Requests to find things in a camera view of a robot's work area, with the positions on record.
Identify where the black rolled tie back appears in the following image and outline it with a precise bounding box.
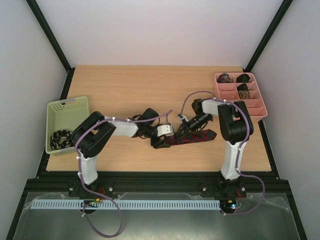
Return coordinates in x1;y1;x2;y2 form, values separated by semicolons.
236;73;251;83

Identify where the black white patterned tie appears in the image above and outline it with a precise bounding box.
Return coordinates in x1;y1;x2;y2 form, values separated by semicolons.
49;129;74;150

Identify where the black frame post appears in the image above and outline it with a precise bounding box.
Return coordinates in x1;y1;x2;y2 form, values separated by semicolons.
242;0;294;73
24;0;73;73

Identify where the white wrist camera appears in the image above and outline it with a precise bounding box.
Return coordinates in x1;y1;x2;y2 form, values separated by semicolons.
177;114;188;122
156;124;174;137

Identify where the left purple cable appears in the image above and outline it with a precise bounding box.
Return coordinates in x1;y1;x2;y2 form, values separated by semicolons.
74;109;174;238

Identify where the left black frame post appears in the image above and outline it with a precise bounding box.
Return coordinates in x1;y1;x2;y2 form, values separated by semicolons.
24;0;73;73

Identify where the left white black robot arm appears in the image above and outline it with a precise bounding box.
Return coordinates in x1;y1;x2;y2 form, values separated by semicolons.
71;108;174;185

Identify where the brown patterned rolled tie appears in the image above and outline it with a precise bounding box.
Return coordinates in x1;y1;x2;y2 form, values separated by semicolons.
238;90;251;100

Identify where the black rolled tie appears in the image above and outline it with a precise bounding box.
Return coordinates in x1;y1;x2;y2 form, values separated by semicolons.
236;73;251;83
237;83;249;92

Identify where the red navy striped tie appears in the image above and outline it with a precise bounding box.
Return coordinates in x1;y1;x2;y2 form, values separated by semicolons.
164;129;217;146

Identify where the green plastic basket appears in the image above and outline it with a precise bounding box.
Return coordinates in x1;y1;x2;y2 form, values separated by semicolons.
45;96;90;156

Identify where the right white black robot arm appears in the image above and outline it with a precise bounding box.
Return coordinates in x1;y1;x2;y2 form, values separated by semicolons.
174;98;254;196

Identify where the pink divided organizer tray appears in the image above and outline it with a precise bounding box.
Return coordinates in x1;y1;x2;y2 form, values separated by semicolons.
214;72;268;123

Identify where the light blue cable duct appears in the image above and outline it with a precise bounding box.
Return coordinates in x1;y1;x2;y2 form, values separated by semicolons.
30;199;221;211

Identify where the purple cable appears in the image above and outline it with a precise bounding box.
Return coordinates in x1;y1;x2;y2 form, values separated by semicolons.
179;90;266;217
74;109;174;238

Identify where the black aluminium frame rail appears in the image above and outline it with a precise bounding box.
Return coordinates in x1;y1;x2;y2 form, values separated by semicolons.
23;172;292;199

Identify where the dark floral rolled tie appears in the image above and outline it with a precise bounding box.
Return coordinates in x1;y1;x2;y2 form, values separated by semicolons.
216;73;232;84

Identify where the right black frame post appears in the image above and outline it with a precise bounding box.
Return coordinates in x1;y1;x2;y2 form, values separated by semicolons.
242;0;294;73

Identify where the black rolled tie middle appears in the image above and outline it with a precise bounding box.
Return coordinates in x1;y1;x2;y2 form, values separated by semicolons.
237;83;249;92

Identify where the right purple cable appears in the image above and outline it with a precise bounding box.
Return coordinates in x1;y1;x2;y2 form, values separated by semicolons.
179;90;266;217

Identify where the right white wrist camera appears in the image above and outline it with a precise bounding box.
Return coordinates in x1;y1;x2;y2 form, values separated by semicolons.
177;114;188;122

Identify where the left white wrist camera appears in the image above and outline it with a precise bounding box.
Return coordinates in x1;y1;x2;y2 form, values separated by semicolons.
156;124;174;137

